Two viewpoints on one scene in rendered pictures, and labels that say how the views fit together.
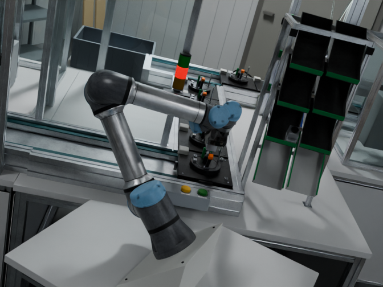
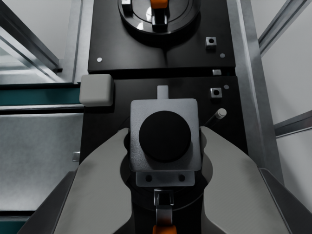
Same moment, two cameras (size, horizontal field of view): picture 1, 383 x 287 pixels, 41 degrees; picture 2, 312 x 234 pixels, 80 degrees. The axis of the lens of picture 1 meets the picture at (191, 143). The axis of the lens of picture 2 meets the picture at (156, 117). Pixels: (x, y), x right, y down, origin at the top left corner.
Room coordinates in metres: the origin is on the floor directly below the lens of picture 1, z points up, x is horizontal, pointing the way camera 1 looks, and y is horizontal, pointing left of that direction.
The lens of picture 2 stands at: (1.99, -0.09, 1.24)
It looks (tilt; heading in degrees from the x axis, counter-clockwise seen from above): 75 degrees down; 14
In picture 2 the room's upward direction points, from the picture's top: 8 degrees counter-clockwise
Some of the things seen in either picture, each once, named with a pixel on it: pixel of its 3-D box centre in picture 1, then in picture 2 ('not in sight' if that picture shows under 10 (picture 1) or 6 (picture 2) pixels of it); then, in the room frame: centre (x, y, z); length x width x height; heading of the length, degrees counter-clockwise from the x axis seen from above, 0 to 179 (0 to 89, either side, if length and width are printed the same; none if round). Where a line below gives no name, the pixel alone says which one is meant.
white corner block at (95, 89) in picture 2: (183, 151); (99, 92); (2.10, 0.03, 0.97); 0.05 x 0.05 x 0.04; 7
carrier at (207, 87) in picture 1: (200, 82); not in sight; (2.99, 0.04, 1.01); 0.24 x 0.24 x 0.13; 7
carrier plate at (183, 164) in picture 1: (204, 168); (162, 155); (2.01, -0.08, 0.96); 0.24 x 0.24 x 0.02; 7
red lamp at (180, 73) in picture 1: (181, 71); not in sight; (2.11, 0.12, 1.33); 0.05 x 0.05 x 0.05
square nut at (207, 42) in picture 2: not in sight; (210, 42); (2.20, -0.14, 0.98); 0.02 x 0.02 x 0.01; 7
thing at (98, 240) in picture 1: (174, 267); not in sight; (1.44, -0.06, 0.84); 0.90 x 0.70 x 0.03; 70
